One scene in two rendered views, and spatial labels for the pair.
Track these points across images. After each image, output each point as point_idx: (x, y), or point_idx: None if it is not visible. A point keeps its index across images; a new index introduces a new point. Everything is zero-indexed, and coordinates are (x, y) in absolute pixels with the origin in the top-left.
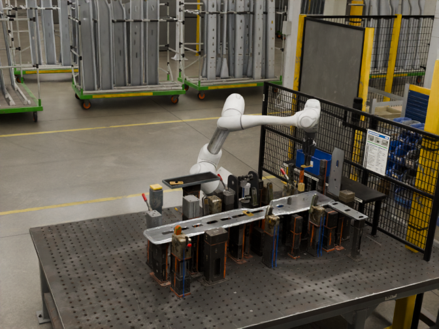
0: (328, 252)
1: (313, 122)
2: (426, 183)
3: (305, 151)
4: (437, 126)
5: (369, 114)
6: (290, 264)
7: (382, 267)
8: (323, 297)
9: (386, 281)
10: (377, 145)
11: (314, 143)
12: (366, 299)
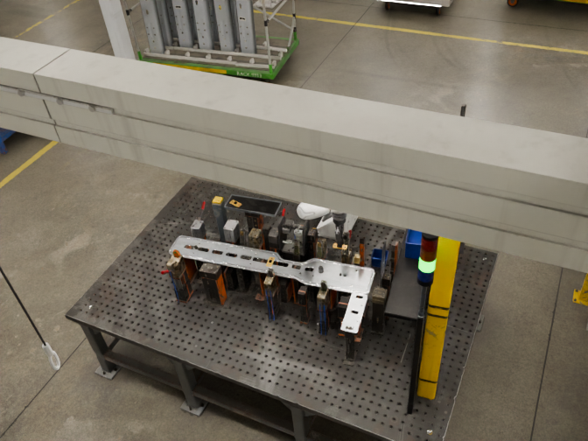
0: (338, 336)
1: (306, 216)
2: (423, 341)
3: None
4: (430, 292)
5: None
6: (290, 325)
7: (353, 385)
8: (256, 374)
9: (329, 401)
10: None
11: (334, 232)
12: (289, 402)
